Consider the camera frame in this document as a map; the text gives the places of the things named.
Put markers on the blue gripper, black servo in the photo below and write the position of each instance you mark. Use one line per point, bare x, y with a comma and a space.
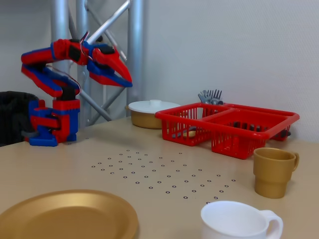
102, 60

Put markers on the gold plastic plate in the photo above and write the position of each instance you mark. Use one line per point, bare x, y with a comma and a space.
67, 216

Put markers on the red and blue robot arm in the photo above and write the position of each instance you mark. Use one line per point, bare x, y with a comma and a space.
64, 119

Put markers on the silver metal truss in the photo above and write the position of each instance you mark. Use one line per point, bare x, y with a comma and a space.
135, 37

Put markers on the gold plastic pot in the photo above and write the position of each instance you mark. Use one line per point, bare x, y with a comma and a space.
144, 120

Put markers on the grey plastic spoon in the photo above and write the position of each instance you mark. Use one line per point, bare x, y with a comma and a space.
178, 136

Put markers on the grey plastic fork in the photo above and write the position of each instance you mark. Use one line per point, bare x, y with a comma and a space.
211, 95
218, 97
203, 97

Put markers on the gold plastic spoon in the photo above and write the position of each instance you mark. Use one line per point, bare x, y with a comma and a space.
190, 134

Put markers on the grey table clamp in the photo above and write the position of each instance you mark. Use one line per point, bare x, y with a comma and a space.
28, 134

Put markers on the red plastic dish rack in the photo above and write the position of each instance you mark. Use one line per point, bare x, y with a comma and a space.
236, 132

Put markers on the gold plastic cup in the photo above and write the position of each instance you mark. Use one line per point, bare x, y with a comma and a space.
271, 174

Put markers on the white plastic cup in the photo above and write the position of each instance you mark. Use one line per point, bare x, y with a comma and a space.
224, 229

